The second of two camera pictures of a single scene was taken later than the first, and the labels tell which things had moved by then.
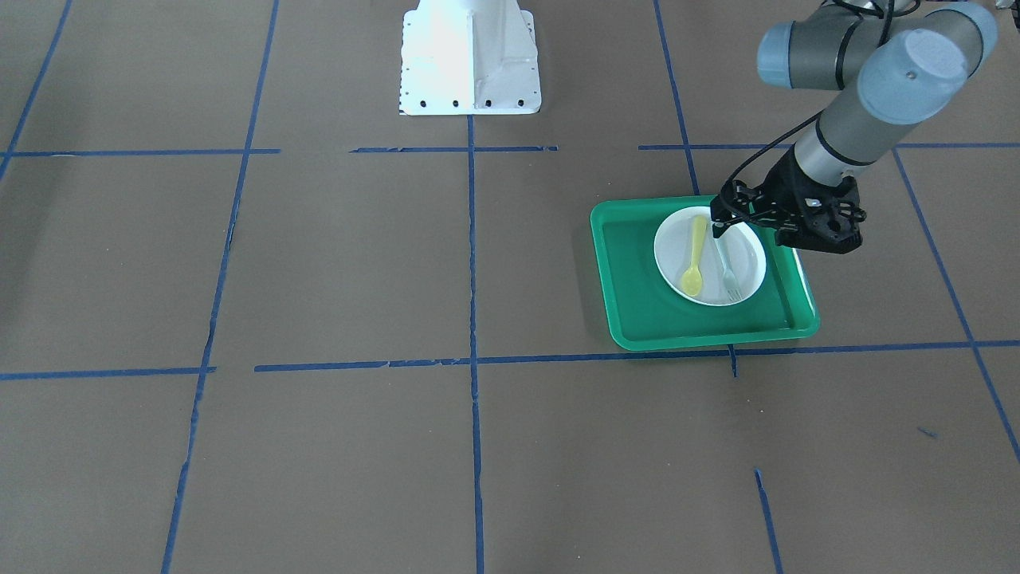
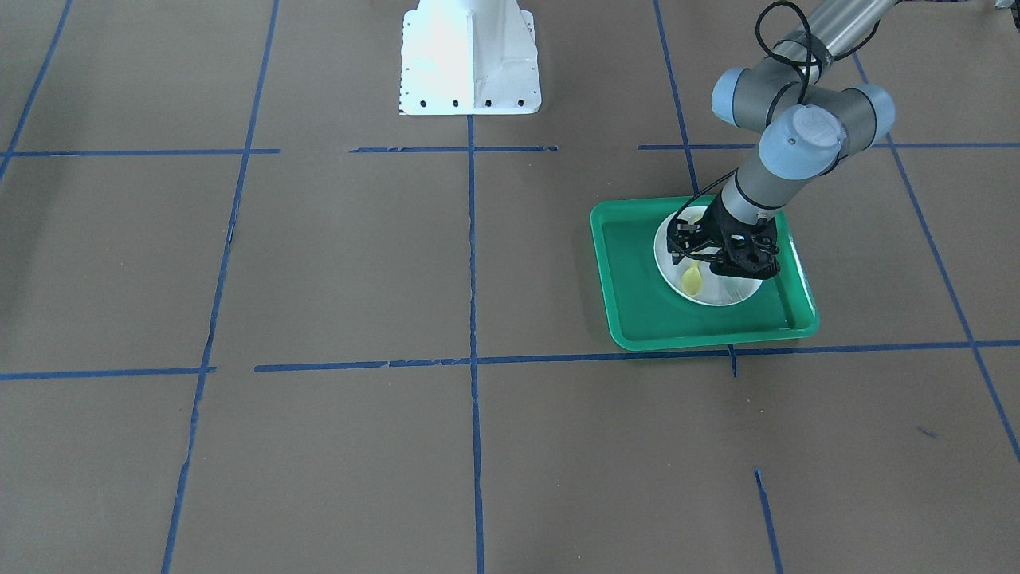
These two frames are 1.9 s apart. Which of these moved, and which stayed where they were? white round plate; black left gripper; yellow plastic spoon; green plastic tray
Moved: black left gripper
Stayed: green plastic tray; yellow plastic spoon; white round plate
